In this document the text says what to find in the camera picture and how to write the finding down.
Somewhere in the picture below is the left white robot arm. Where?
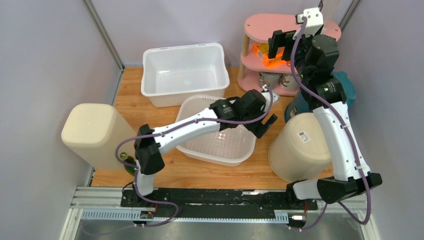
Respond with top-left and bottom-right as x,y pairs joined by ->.
133,88 -> 280,207

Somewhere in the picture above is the translucent white basin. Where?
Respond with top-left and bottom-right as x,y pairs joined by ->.
175,94 -> 257,167

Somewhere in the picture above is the white plastic tub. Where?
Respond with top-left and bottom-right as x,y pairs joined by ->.
140,43 -> 230,108

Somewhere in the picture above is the teal round bucket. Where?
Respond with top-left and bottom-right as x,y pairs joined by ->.
284,71 -> 357,123

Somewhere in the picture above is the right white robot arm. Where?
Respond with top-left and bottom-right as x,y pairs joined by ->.
268,30 -> 383,209

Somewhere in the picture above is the cream rectangular bin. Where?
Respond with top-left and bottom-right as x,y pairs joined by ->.
61,103 -> 137,172

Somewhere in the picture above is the aluminium frame rail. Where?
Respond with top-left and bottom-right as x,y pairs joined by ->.
59,186 -> 382,240

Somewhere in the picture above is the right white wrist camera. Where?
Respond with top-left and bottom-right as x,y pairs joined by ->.
295,7 -> 324,37

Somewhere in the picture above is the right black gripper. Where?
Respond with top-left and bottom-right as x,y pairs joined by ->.
268,29 -> 320,81

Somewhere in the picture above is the green glass bottle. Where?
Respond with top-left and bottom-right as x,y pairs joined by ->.
119,152 -> 136,176

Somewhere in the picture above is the orange snack box left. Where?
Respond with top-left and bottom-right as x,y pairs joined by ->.
252,42 -> 287,69

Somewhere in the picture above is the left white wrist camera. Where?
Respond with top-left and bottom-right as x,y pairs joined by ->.
261,84 -> 280,109

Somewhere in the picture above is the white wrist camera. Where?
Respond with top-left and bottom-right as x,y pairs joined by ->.
261,84 -> 280,109
295,7 -> 324,37

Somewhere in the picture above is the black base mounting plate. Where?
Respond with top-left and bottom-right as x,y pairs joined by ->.
119,187 -> 319,215

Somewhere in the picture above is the cream round bucket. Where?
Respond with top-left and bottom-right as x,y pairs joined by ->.
268,112 -> 332,182

